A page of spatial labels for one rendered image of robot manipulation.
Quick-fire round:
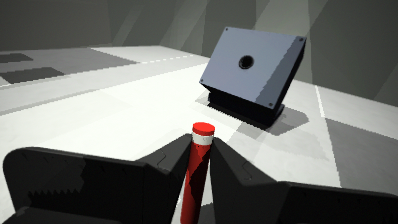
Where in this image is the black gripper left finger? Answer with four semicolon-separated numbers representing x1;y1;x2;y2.
3;133;192;224

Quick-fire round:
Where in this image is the red peg with white band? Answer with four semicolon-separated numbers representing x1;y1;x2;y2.
180;122;215;224

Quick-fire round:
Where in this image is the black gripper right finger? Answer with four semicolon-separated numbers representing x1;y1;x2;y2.
210;137;398;224

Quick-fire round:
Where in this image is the grey sloped panel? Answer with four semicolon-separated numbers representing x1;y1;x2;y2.
199;27;307;127

